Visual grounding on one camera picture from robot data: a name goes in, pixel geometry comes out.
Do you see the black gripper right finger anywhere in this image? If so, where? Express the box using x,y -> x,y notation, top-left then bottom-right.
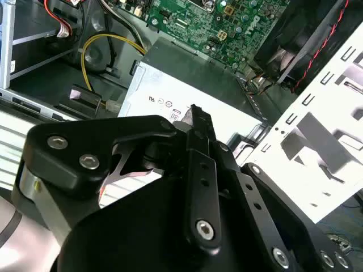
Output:
211,140 -> 354,272

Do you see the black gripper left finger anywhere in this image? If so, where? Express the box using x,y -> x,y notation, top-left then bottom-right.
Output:
11,104 -> 223,253

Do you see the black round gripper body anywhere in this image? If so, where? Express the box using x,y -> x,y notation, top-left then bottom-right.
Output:
58,174 -> 273,272

